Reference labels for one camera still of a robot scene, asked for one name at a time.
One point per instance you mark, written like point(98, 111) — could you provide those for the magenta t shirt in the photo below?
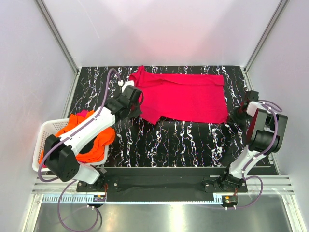
point(185, 97)

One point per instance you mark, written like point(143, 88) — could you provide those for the aluminium frame post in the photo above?
point(56, 34)
point(266, 33)

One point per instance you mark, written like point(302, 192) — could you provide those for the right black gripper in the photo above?
point(233, 119)

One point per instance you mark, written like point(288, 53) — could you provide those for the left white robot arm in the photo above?
point(60, 152)

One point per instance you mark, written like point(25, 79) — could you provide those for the orange t shirt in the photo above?
point(95, 152)

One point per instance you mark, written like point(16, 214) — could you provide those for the aluminium rail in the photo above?
point(58, 191)

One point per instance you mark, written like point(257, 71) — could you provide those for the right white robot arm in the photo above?
point(264, 136)

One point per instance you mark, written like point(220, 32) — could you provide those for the left aluminium frame post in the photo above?
point(56, 34)

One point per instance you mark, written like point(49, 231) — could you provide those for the white plastic laundry basket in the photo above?
point(46, 129)

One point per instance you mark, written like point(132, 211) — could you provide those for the right aluminium frame post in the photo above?
point(266, 33)

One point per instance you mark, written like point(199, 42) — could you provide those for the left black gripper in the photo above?
point(137, 112)

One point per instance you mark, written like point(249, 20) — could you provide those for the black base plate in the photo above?
point(168, 184)

